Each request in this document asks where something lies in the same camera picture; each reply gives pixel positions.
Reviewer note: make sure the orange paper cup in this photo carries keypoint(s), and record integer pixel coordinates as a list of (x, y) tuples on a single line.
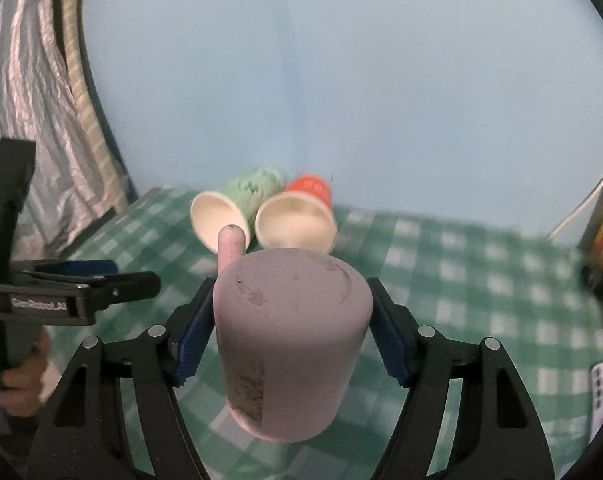
[(301, 220)]

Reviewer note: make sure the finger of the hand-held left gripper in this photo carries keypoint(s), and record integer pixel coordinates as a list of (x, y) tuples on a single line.
[(109, 280)]

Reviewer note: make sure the green checkered tablecloth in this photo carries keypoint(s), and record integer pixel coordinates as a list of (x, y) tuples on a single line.
[(481, 310)]

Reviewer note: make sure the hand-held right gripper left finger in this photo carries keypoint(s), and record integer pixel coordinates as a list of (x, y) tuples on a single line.
[(192, 341)]

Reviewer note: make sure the person's left hand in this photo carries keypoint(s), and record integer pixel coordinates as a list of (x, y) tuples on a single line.
[(26, 382)]

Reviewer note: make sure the grey striped curtain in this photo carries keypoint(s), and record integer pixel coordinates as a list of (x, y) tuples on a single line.
[(36, 110)]

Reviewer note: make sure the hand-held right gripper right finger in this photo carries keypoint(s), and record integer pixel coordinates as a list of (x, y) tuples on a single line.
[(392, 342)]

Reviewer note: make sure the green paper cup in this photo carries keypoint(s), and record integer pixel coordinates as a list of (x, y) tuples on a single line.
[(234, 205)]

